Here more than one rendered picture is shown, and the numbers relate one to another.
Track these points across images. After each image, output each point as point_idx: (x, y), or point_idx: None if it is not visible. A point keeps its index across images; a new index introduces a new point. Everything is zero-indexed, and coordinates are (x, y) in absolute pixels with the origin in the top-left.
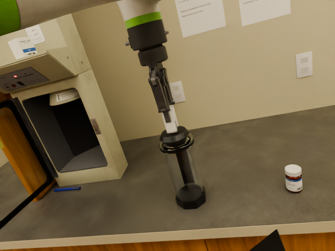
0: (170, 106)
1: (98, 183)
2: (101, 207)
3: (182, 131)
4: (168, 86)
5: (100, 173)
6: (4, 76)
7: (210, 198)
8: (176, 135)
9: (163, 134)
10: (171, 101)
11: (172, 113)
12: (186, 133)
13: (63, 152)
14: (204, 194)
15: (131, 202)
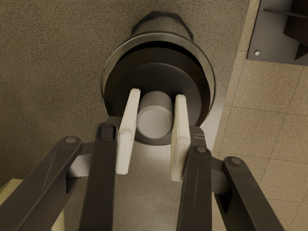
0: (130, 144)
1: (70, 219)
2: (140, 199)
3: (176, 74)
4: (43, 195)
5: (57, 225)
6: None
7: (170, 2)
8: (200, 96)
9: (163, 138)
10: (116, 146)
11: (180, 127)
12: (179, 58)
13: None
14: (178, 15)
15: (141, 153)
